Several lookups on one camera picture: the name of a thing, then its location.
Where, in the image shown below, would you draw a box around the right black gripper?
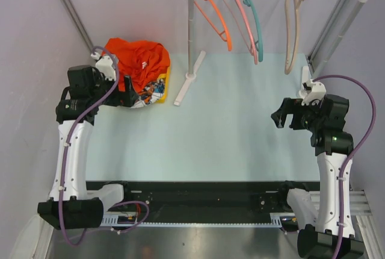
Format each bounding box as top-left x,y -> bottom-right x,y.
271,97 -> 324,133

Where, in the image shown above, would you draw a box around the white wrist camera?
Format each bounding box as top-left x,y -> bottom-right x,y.
299,80 -> 326,106
90,53 -> 119,81

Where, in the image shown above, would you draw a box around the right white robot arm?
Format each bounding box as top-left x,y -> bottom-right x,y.
271,95 -> 365,258

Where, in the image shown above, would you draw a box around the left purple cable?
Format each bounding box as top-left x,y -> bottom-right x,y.
58,45 -> 150,247

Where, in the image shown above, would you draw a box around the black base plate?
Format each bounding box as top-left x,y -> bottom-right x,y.
85,180 -> 321,224

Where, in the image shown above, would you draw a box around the orange shorts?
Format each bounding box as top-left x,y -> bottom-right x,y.
105,38 -> 171,92

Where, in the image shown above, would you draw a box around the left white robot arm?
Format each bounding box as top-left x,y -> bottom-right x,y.
37,65 -> 133,229

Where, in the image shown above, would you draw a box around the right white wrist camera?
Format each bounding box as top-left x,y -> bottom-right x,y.
299,80 -> 326,106

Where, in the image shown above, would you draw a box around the yellow plastic bin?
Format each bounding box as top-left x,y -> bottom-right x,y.
156,64 -> 171,104

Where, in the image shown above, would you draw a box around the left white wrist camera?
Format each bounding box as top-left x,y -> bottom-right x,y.
90,53 -> 119,81

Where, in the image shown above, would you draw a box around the teal hanger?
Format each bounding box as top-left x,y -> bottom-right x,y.
243,0 -> 264,62

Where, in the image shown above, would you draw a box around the beige hanger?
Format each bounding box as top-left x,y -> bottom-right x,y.
284,0 -> 305,75

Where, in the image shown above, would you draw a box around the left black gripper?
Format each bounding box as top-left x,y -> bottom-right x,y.
90,71 -> 138,107

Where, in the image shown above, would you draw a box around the white slotted cable duct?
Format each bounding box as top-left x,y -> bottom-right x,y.
100,213 -> 298,228

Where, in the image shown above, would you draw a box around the aluminium frame rail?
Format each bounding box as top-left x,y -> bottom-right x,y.
310,191 -> 372,216

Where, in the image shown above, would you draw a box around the white clothes rack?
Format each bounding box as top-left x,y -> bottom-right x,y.
173,0 -> 381,129

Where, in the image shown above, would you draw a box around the orange hanger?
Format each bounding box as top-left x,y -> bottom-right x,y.
192,0 -> 233,51

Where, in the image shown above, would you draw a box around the comic print shorts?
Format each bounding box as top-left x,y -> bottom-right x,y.
131,80 -> 164,108

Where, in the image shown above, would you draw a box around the pink hanger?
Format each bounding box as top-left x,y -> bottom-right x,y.
223,0 -> 259,64

